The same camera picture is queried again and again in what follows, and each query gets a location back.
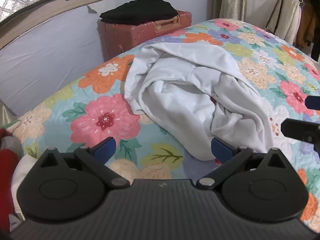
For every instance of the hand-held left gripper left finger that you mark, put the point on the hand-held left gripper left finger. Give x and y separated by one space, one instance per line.
106 150

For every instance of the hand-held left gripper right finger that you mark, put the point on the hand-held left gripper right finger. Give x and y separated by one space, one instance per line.
221 150

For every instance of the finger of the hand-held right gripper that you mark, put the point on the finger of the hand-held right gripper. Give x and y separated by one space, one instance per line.
313 103
301 130

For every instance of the white garment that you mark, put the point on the white garment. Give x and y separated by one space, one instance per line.
185 92

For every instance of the black folded clothes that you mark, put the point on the black folded clothes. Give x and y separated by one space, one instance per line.
140 11

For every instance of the floral quilted bedspread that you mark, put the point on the floral quilted bedspread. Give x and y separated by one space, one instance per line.
105 115

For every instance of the brown hanging jacket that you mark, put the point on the brown hanging jacket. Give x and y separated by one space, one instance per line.
306 27

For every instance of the pale pink hanging garment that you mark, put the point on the pale pink hanging garment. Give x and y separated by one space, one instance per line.
299 22

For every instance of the cream cloth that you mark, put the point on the cream cloth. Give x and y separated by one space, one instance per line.
21 170

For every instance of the cream hanging garment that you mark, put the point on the cream hanging garment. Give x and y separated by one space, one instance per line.
283 20

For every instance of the black hanging garment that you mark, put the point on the black hanging garment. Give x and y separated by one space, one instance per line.
315 10

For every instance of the red cloth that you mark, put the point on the red cloth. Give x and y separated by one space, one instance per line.
6 180

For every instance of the pink suitcase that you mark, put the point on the pink suitcase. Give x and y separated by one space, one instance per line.
130 38

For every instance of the beige curtain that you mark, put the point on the beige curtain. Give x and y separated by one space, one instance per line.
231 0

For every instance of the wooden window frame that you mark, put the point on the wooden window frame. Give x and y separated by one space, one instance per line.
62 6

